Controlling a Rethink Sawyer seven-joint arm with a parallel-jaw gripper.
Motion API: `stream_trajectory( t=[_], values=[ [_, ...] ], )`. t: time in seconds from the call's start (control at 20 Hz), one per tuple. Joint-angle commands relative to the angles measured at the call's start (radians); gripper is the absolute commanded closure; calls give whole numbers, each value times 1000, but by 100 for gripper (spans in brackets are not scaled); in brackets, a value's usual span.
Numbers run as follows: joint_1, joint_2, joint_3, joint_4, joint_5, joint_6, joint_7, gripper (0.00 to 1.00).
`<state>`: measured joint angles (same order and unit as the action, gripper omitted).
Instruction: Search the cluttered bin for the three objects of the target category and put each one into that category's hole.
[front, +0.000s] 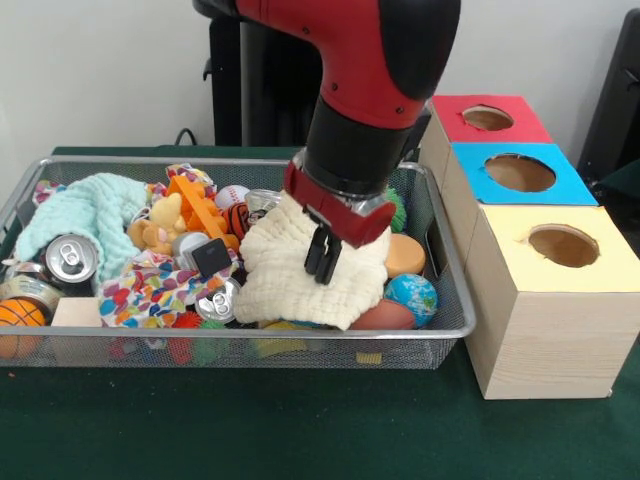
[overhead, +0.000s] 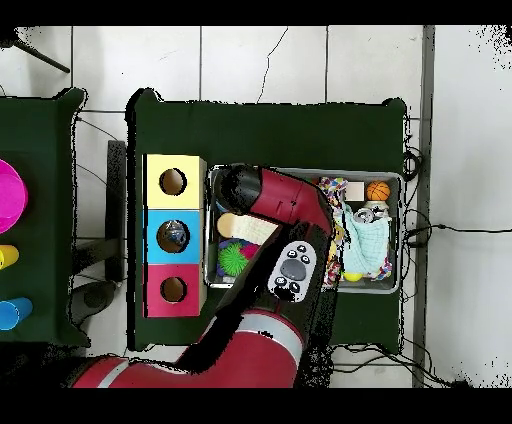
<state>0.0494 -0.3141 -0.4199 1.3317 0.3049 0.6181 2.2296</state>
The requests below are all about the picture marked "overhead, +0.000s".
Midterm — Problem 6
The dark grey round base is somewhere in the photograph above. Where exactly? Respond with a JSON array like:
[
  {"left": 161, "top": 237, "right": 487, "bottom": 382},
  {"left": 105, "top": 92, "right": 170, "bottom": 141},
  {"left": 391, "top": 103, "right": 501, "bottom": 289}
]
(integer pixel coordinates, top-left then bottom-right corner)
[{"left": 71, "top": 279, "right": 117, "bottom": 325}]

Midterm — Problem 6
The black cable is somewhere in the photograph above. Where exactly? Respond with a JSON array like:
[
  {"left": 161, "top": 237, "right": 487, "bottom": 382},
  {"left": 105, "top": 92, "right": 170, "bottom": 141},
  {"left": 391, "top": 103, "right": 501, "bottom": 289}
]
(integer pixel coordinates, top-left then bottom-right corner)
[{"left": 403, "top": 223, "right": 512, "bottom": 247}]

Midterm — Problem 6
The cream waffle cloth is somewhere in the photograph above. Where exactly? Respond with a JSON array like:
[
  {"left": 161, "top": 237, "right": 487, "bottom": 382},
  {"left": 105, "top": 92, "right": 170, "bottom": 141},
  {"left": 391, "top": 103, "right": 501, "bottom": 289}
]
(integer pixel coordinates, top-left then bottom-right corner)
[{"left": 229, "top": 213, "right": 281, "bottom": 246}]

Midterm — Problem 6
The yellow cup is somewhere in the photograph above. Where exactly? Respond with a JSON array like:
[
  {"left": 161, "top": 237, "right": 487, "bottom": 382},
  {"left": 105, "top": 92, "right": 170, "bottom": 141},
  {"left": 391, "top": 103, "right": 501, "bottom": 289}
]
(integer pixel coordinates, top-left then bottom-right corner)
[{"left": 0, "top": 244, "right": 20, "bottom": 270}]

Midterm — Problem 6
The mint green cloth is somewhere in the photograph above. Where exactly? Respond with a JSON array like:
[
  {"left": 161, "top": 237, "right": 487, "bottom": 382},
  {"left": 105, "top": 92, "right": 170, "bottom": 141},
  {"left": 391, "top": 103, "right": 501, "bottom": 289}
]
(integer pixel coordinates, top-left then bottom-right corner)
[{"left": 339, "top": 203, "right": 391, "bottom": 275}]

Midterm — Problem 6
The blue cup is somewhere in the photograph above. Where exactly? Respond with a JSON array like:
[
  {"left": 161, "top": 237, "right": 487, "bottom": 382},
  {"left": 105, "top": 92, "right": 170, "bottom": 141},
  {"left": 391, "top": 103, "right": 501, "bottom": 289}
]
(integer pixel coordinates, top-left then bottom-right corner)
[{"left": 0, "top": 296, "right": 34, "bottom": 332}]

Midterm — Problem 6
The pink bowl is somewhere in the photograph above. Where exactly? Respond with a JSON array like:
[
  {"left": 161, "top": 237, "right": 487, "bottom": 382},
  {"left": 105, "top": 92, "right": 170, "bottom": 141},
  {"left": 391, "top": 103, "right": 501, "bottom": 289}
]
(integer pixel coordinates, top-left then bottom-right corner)
[{"left": 0, "top": 158, "right": 29, "bottom": 234}]

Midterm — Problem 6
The clear mesh bin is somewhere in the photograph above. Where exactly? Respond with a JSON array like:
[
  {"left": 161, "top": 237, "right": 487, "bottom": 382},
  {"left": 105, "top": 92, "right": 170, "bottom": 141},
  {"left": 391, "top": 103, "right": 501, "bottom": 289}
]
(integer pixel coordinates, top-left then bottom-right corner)
[{"left": 204, "top": 163, "right": 404, "bottom": 295}]

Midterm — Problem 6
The plain wooden block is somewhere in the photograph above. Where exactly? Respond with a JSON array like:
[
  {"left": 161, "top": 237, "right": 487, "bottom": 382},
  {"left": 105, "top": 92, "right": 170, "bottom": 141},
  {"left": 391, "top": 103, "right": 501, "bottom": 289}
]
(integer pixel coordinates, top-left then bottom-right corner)
[{"left": 344, "top": 181, "right": 366, "bottom": 202}]

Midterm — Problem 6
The orange mini basketball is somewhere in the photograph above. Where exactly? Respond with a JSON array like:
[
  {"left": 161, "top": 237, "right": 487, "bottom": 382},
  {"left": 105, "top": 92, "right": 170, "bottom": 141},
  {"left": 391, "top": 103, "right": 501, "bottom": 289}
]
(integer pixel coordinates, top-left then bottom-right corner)
[{"left": 365, "top": 180, "right": 391, "bottom": 202}]

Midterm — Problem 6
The green spiky ball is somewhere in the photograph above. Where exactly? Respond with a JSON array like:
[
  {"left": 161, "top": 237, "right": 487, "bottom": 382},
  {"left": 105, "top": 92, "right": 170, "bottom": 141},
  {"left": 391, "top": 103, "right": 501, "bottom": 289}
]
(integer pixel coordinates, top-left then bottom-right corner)
[{"left": 217, "top": 242, "right": 251, "bottom": 278}]

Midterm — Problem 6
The wooden box with three holes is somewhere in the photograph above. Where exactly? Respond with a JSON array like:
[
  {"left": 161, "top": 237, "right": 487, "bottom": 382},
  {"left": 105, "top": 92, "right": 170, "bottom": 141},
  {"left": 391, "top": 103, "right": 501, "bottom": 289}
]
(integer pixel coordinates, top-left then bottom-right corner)
[{"left": 142, "top": 153, "right": 208, "bottom": 319}]

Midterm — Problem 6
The dark green table cloth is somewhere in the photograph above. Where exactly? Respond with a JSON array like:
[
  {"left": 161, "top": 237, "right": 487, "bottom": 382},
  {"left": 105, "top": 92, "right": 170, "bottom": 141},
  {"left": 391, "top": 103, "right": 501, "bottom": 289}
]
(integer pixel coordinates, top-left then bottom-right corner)
[
  {"left": 0, "top": 87, "right": 91, "bottom": 347},
  {"left": 125, "top": 87, "right": 408, "bottom": 355}
]

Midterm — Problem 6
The colourful spotted cloth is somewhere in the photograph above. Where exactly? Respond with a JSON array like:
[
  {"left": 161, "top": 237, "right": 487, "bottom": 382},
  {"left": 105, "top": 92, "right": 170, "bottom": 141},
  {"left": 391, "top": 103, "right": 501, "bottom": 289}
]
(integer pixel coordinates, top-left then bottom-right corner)
[{"left": 317, "top": 176, "right": 348, "bottom": 209}]

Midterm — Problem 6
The black tripod leg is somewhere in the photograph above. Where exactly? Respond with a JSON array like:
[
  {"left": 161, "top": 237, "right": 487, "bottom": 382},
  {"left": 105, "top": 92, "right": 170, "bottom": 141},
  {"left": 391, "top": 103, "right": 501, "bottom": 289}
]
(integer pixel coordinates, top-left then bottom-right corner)
[{"left": 0, "top": 27, "right": 71, "bottom": 74}]

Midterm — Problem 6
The orange sponge disc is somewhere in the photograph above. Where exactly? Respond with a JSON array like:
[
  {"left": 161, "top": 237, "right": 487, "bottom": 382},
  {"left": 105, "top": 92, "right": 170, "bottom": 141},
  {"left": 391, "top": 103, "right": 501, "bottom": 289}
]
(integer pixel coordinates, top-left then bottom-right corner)
[{"left": 216, "top": 211, "right": 241, "bottom": 239}]

